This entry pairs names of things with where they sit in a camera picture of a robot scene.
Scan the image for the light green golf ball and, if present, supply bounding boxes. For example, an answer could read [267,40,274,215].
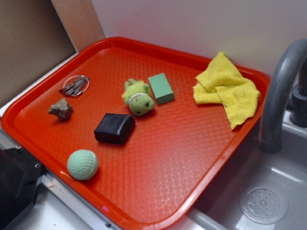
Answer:
[67,149,99,181]

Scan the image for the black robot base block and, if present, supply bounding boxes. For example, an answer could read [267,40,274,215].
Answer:
[0,147,45,230]

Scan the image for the black square pouch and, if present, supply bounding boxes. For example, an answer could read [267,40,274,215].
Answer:
[94,113,136,144]

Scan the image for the metal keys on ring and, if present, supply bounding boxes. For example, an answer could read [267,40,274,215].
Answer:
[59,75,90,97]

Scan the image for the grey toy sink basin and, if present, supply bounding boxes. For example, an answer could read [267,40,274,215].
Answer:
[187,115,307,230]

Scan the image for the grey brown rock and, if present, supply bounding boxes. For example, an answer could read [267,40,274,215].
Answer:
[47,98,73,120]

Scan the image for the green rectangular block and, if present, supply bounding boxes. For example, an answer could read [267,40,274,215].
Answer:
[148,73,175,105]

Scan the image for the green plush frog toy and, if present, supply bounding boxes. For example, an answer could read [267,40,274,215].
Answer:
[121,79,154,116]

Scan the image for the wooden board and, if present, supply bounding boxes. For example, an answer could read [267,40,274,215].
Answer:
[51,0,105,53]

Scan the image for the red plastic tray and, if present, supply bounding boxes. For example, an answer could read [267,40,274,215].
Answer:
[1,37,270,230]

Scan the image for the yellow cloth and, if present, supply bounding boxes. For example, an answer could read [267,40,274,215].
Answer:
[193,52,260,130]

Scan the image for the brown cardboard panel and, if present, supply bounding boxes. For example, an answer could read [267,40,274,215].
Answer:
[0,0,76,106]

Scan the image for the grey toy faucet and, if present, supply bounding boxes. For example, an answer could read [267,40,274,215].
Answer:
[259,38,307,153]

